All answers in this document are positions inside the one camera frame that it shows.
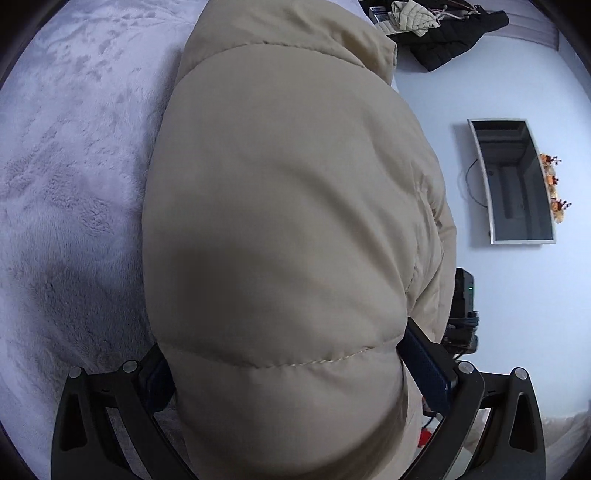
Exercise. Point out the beige quilted hanging garment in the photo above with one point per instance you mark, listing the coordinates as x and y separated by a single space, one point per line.
411 16

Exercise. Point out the grey curtain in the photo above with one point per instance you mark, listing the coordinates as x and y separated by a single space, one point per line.
535 32

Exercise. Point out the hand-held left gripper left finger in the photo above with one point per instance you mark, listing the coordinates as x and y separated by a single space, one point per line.
159 383

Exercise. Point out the beige puffer jacket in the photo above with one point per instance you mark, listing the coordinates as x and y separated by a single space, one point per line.
286 221

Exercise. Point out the wall-mounted flat television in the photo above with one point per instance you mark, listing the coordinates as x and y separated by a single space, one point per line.
512 184

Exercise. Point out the small red object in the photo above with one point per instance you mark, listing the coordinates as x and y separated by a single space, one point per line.
425 437

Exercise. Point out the orange artificial flowers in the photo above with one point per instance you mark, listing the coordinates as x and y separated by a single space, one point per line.
554 184

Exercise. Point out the lilac fleece bed blanket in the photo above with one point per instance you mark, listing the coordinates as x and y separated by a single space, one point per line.
78 184

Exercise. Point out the black hanging jacket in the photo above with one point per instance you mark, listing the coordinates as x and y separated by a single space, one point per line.
448 37

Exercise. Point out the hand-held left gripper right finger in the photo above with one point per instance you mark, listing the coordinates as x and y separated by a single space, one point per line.
427 369

